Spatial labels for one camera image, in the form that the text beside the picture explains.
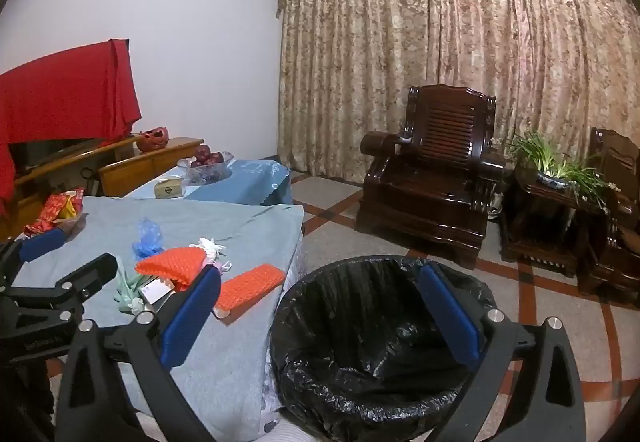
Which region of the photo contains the green rubber glove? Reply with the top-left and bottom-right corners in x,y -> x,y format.
114,267 -> 161,305

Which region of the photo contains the trash bin with black liner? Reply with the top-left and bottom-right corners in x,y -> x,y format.
270,256 -> 498,442

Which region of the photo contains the dark wooden side table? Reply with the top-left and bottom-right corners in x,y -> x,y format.
500,172 -> 609,279

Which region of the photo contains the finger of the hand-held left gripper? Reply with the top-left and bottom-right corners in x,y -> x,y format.
0,228 -> 67,290
10,253 -> 119,323

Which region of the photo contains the beige patterned curtain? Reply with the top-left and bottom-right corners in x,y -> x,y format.
276,0 -> 635,203

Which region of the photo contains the tissue box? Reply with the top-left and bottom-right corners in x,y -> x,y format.
153,176 -> 187,199

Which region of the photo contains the blue patterned tablecloth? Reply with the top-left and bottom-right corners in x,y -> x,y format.
131,158 -> 293,207

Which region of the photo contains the potted green plant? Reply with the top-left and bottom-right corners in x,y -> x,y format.
502,129 -> 621,213

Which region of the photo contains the dark wooden armchair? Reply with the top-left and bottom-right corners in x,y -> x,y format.
355,84 -> 506,270
577,127 -> 640,310

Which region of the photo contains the red bag on cabinet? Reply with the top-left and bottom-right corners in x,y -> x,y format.
137,127 -> 171,153

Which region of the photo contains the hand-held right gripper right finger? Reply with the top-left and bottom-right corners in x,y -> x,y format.
418,263 -> 587,442

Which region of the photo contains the light blue plastic bag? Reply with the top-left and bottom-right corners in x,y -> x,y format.
139,217 -> 165,245

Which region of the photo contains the television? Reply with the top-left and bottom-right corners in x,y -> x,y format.
9,138 -> 101,173

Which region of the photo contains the red yellow snack packet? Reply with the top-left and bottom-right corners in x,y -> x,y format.
40,189 -> 85,223

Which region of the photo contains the red cloth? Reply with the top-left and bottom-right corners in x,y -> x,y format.
0,38 -> 142,217

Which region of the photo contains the orange mesh pouch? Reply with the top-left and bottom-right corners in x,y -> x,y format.
135,247 -> 207,293
214,263 -> 286,321

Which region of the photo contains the white paper tag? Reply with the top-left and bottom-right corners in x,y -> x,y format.
140,279 -> 175,307

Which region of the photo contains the glass snack bowl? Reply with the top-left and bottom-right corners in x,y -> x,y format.
49,213 -> 89,239

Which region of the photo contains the glass fruit bowl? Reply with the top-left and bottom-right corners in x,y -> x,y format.
176,152 -> 234,185

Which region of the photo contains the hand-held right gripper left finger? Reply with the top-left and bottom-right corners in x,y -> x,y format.
54,266 -> 223,442

